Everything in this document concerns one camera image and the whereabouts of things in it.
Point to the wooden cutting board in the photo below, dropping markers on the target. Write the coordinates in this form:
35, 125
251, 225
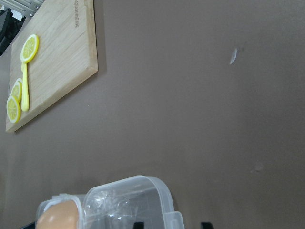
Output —
66, 57

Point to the single lemon slice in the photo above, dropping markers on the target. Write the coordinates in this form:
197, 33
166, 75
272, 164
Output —
29, 48

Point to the brown egg from bowl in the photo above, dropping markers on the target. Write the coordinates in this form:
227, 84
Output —
63, 215

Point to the lemon slice pair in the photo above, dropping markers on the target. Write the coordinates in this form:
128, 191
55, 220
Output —
17, 90
13, 109

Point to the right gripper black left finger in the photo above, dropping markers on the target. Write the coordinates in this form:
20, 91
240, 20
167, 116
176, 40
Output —
138, 225

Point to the lemon slice pair bottom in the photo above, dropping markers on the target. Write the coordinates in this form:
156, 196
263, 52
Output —
17, 90

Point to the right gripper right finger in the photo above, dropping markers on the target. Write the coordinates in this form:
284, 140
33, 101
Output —
206, 225

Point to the yellow plastic knife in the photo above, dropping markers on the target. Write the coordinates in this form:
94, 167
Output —
25, 103

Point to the lemon slice pair top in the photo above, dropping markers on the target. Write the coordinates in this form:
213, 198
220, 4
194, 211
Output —
13, 109

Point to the clear plastic egg box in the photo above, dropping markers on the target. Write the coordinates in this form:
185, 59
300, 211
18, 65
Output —
118, 205

